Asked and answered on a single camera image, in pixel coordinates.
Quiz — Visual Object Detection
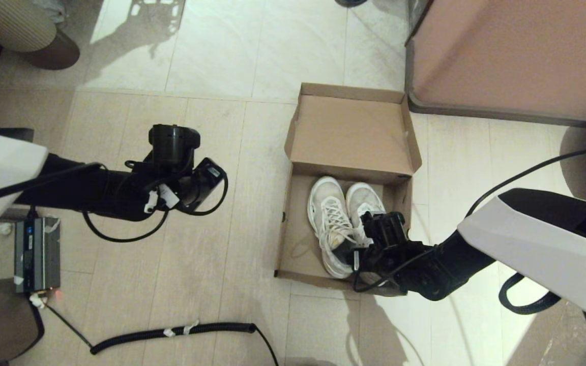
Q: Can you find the white mesh sneaker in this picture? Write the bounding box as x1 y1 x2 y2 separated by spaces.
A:
307 176 362 279
345 182 389 286

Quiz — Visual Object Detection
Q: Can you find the brown cardboard shoe box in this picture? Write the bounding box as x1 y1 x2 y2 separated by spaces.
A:
274 82 423 297

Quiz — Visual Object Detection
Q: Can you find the grey metal power converter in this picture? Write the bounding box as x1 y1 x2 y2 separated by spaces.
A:
14 218 62 294

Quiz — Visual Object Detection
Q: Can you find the clear plastic wrap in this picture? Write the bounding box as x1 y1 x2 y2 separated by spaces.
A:
537 305 586 366

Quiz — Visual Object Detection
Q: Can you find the grey crumpled cloth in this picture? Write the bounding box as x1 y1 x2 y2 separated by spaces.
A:
31 0 67 23

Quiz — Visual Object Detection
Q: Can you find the beige ribbed pouf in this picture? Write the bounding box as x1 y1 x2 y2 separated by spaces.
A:
0 0 58 53

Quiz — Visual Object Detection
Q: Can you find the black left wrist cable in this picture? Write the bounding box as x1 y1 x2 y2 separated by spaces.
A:
184 173 229 217

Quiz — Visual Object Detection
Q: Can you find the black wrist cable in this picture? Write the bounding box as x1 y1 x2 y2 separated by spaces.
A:
351 249 436 294
184 173 229 217

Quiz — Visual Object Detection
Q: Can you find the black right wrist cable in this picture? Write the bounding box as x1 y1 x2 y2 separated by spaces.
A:
351 249 436 294

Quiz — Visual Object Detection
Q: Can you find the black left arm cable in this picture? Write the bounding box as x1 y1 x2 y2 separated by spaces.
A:
0 162 169 243

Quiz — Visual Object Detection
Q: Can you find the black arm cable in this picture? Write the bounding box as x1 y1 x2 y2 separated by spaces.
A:
0 162 169 243
466 148 586 218

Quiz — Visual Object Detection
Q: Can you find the thin black cable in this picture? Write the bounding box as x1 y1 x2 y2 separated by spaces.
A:
255 328 280 366
44 299 95 349

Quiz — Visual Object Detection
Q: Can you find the long black corrugated cable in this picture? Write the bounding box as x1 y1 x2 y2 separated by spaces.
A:
91 322 258 355

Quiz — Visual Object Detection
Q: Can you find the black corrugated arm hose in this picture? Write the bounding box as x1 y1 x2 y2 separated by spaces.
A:
499 273 562 315

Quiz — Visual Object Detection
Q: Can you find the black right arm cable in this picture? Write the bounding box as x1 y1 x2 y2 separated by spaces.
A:
466 148 586 218

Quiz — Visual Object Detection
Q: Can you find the pink cabinet with dark frame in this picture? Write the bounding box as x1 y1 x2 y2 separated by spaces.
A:
403 0 586 132

